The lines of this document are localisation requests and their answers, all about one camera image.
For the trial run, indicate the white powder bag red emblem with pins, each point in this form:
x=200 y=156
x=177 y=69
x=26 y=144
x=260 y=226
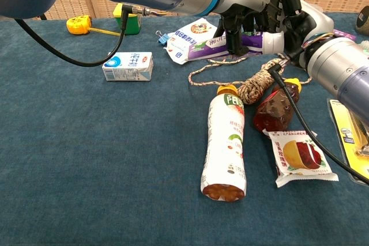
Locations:
x=184 y=38

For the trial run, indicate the yellow tape measure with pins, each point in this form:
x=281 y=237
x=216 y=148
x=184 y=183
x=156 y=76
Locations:
x=76 y=24

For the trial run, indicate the bear shaped honey bottle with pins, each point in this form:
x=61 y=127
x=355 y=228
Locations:
x=271 y=113

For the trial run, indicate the purple white toothpaste tube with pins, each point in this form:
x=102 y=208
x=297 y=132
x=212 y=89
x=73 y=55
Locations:
x=272 y=43

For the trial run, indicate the dark lidded jar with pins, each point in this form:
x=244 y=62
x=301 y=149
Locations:
x=363 y=24

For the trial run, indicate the small purple box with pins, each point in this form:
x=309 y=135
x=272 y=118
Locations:
x=346 y=34

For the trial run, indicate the white drink bottle orange cap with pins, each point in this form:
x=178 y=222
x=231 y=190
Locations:
x=225 y=148

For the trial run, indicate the blue white milk carton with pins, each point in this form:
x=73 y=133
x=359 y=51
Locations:
x=127 y=68

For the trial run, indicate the green box with yellow lid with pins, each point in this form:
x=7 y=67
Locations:
x=132 y=25

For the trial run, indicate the blue binder clip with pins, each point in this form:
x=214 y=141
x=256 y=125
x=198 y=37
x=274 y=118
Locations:
x=162 y=38

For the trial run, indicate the blue table cloth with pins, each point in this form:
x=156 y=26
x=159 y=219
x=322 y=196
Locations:
x=86 y=142

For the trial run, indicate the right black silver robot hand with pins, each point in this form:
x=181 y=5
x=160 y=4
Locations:
x=314 y=21

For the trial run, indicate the yellow razor blister pack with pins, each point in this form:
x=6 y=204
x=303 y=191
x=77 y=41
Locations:
x=346 y=142

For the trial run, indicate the white snack cake packet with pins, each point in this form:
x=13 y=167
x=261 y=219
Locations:
x=299 y=156

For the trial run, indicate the black tripod stand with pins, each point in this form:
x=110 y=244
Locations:
x=43 y=17

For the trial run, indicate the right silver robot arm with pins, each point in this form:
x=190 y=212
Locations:
x=340 y=67

